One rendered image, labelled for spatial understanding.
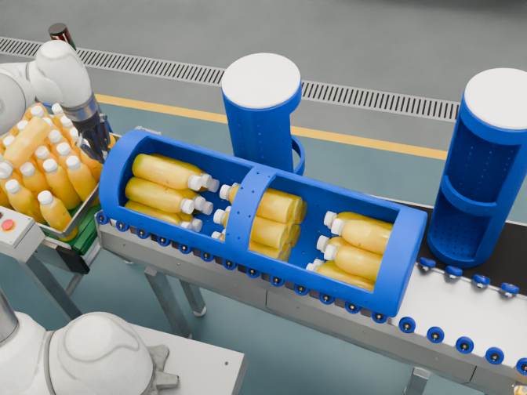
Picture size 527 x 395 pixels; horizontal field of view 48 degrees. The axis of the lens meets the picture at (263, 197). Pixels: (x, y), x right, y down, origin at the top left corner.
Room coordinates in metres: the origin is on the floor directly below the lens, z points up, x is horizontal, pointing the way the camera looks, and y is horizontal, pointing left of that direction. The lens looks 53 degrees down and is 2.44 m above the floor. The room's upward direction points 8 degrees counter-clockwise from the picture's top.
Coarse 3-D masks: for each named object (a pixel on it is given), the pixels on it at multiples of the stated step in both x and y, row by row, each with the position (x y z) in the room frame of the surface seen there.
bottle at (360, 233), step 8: (344, 224) 0.82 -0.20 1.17; (352, 224) 0.81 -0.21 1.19; (360, 224) 0.80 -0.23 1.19; (368, 224) 0.80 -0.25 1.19; (344, 232) 0.79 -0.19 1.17; (352, 232) 0.78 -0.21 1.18; (360, 232) 0.78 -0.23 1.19; (368, 232) 0.77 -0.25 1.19; (376, 232) 0.77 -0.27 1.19; (384, 232) 0.77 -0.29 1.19; (352, 240) 0.77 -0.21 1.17; (360, 240) 0.76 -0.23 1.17; (368, 240) 0.76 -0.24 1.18; (376, 240) 0.75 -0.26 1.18; (384, 240) 0.75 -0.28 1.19; (368, 248) 0.75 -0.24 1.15; (376, 248) 0.74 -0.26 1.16; (384, 248) 0.73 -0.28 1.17
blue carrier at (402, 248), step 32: (128, 160) 1.17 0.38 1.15; (192, 160) 1.20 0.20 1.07; (224, 160) 1.14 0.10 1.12; (256, 192) 0.91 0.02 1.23; (288, 192) 1.03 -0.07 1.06; (320, 192) 0.99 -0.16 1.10; (352, 192) 0.89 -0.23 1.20; (128, 224) 1.01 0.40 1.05; (160, 224) 0.94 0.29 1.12; (320, 224) 0.94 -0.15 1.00; (416, 224) 0.75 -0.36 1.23; (224, 256) 0.84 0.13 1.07; (256, 256) 0.79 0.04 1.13; (320, 256) 0.86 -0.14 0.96; (384, 256) 0.68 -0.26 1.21; (416, 256) 0.79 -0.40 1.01; (320, 288) 0.69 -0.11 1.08; (352, 288) 0.66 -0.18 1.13; (384, 288) 0.63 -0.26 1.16
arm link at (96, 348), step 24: (96, 312) 0.59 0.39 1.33; (72, 336) 0.53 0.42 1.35; (96, 336) 0.52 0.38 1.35; (120, 336) 0.53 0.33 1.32; (72, 360) 0.48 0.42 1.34; (96, 360) 0.48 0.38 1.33; (120, 360) 0.48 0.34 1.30; (144, 360) 0.51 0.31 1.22; (72, 384) 0.46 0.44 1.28; (96, 384) 0.45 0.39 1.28; (120, 384) 0.46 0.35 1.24; (144, 384) 0.48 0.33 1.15
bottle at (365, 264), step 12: (336, 252) 0.76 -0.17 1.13; (348, 252) 0.75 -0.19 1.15; (360, 252) 0.74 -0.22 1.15; (372, 252) 0.74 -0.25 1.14; (336, 264) 0.74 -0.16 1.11; (348, 264) 0.72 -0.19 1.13; (360, 264) 0.71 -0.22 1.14; (372, 264) 0.71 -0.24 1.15; (360, 276) 0.70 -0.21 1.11; (372, 276) 0.68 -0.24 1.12
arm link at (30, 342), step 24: (0, 288) 0.61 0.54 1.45; (0, 312) 0.56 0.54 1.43; (0, 336) 0.53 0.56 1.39; (24, 336) 0.54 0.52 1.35; (48, 336) 0.57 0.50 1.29; (0, 360) 0.50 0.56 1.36; (24, 360) 0.50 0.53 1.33; (48, 360) 0.51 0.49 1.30; (0, 384) 0.47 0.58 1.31; (24, 384) 0.47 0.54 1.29; (48, 384) 0.47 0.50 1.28
